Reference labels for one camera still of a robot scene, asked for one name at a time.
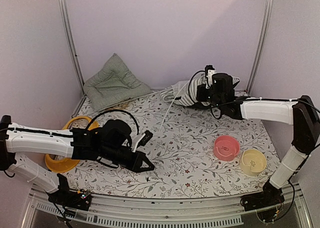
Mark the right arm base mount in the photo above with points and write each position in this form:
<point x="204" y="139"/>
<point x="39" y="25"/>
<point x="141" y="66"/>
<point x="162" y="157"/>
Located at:
<point x="267" y="197"/>

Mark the pink pet bowl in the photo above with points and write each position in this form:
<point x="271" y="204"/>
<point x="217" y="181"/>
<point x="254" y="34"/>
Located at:
<point x="226" y="148"/>

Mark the green checkered cushion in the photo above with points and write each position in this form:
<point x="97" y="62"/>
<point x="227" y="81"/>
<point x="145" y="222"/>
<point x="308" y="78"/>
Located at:
<point x="113" y="84"/>

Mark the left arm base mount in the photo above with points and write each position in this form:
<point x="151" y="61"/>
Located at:
<point x="64" y="196"/>

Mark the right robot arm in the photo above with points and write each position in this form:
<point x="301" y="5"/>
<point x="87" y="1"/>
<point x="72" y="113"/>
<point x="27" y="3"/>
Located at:
<point x="291" y="85"/>

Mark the left aluminium corner post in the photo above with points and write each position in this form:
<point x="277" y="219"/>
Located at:
<point x="71" y="44"/>

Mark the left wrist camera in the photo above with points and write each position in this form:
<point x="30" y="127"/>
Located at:
<point x="141" y="140"/>

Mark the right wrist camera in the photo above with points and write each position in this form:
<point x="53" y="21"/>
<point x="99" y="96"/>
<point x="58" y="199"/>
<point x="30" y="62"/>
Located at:
<point x="209" y="72"/>

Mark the right aluminium corner post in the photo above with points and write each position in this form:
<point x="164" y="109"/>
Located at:
<point x="261" y="43"/>

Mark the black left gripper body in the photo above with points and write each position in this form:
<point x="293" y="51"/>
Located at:
<point x="112" y="153"/>

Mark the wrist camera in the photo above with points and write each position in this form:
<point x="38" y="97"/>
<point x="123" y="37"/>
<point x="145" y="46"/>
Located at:
<point x="209" y="72"/>
<point x="141" y="140"/>

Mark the front aluminium rail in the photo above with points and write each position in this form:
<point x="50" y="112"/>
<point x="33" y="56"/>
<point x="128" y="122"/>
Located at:
<point x="223" y="211"/>

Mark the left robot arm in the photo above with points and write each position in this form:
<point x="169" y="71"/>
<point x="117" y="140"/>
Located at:
<point x="15" y="140"/>

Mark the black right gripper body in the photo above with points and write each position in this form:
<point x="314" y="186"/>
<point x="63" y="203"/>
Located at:
<point x="213" y="100"/>

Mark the green striped pet tent fabric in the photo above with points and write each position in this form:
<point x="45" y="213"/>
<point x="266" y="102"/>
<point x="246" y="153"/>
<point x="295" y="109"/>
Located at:
<point x="191" y="92"/>

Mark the aluminium corner post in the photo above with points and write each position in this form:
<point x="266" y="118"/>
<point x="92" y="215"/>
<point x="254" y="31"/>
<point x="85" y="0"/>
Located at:
<point x="71" y="44"/>
<point x="261" y="43"/>

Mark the cream pet bowl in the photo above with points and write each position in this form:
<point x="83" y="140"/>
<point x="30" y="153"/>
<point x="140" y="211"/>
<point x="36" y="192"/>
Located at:
<point x="252" y="162"/>

